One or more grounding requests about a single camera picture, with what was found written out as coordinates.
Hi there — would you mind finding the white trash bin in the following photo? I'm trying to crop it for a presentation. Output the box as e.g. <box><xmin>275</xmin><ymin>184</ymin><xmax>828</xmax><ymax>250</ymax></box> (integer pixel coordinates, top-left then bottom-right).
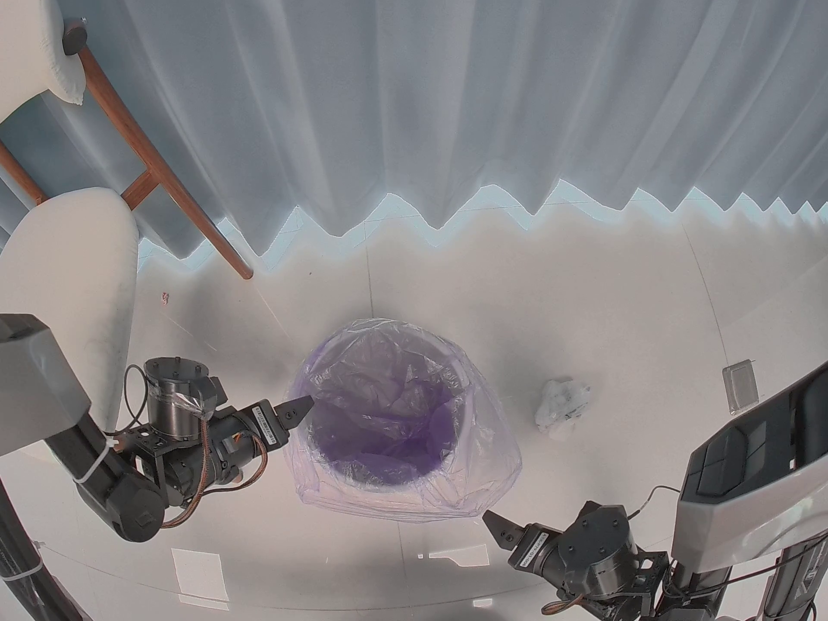
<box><xmin>304</xmin><ymin>330</ymin><xmax>473</xmax><ymax>493</ymax></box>

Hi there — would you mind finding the purple plastic bag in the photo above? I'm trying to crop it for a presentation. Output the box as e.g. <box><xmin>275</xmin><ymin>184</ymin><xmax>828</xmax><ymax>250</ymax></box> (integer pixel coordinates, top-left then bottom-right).
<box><xmin>286</xmin><ymin>316</ymin><xmax>524</xmax><ymax>524</ymax></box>

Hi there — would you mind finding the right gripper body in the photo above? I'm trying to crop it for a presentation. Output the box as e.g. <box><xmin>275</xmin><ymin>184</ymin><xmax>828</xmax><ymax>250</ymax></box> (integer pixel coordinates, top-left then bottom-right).
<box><xmin>508</xmin><ymin>523</ymin><xmax>571</xmax><ymax>582</ymax></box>

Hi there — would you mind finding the white curtain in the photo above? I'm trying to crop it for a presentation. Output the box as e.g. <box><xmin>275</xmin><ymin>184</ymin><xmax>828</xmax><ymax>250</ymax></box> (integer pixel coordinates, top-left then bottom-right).
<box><xmin>0</xmin><ymin>0</ymin><xmax>828</xmax><ymax>260</ymax></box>

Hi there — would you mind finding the crumpled white printed wrapper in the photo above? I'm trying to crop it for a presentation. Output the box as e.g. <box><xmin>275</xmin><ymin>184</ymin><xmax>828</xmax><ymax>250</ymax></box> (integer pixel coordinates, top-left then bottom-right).
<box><xmin>533</xmin><ymin>378</ymin><xmax>593</xmax><ymax>441</ymax></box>

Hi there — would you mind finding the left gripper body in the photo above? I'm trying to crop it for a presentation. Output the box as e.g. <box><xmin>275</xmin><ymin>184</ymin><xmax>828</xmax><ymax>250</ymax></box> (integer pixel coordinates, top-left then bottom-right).
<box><xmin>212</xmin><ymin>398</ymin><xmax>293</xmax><ymax>475</ymax></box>

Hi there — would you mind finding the white padded wooden chair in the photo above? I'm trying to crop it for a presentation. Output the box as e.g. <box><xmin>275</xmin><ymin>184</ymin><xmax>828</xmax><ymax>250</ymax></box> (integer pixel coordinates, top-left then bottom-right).
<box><xmin>0</xmin><ymin>0</ymin><xmax>254</xmax><ymax>461</ymax></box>

